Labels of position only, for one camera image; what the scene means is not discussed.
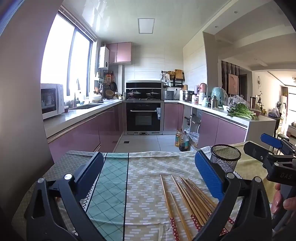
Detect steel stock pot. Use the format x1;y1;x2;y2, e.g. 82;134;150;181
183;90;195;102

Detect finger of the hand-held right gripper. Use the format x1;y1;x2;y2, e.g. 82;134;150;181
260;133;296;155
243;141;276;168

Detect teal kitchen appliance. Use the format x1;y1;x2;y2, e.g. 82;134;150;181
211;87;229;107

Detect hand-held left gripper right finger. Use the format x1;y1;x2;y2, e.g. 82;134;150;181
192;149;273;241

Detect pink wall cabinet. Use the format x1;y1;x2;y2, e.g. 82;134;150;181
106;42;132;64

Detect person's right hand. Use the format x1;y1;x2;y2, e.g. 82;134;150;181
271;183;296;214

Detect dark oil bottle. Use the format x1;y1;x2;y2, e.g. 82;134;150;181
179;131;190;152

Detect kitchen window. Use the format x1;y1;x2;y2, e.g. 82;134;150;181
40;10;97;96

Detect white water heater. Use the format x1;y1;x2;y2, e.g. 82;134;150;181
99;46;110;69

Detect ceiling light panel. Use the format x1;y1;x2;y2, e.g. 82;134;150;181
137;18;155;34

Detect black mesh holder cup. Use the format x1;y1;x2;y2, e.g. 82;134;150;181
210;144;242;174

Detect bunch of green vegetables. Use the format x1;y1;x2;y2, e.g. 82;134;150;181
227;103;258;120

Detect patterned tablecloth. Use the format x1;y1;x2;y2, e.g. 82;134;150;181
11;141;280;241

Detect white microwave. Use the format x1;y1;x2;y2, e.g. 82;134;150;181
41;83;65;120

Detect pink wall painting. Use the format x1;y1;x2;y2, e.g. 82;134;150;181
228;73;238;95

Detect pink kitchen base cabinets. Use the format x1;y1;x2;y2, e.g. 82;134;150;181
164;100;277;153
44;100;126;163

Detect clear plastic bag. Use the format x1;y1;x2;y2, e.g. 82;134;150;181
228;95;249;109

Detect black wall rack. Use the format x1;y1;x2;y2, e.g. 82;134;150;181
161;70;185;88

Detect yellow oil bottle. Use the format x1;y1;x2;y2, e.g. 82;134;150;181
174;128;183;147

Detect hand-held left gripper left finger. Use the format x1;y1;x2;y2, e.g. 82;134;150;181
24;152;104;241

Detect black integrated stove oven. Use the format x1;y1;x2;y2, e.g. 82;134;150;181
123;81;165;135

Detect bunch of wooden chopsticks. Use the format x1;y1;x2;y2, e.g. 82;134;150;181
160;174;234;241

